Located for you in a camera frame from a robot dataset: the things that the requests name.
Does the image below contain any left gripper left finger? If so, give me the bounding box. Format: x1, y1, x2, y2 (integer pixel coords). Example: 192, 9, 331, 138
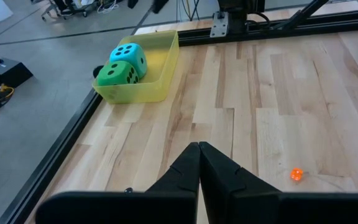
35, 141, 202, 224

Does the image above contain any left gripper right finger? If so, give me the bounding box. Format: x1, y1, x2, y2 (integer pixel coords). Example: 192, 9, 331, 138
199, 141, 358, 224

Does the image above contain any small orange die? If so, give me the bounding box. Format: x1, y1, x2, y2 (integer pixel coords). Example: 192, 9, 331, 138
290, 167, 305, 182

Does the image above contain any yellow translucent plastic bin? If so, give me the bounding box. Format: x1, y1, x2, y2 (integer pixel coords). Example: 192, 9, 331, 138
91, 29, 180, 105

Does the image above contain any green foam die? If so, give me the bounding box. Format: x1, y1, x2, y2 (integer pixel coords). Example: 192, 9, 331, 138
96, 60, 140, 87

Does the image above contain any teal foam die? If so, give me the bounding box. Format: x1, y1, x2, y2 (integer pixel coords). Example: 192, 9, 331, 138
109, 42, 148, 79

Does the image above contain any black box on floor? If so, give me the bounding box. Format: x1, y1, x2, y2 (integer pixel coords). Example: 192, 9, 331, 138
0, 57, 34, 89

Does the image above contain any wheeled office cart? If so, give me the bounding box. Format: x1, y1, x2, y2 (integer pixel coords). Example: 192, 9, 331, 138
40, 0, 101, 22

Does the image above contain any silver mounting bracket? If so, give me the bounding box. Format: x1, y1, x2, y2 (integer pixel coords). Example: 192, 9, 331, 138
209, 11, 229, 39

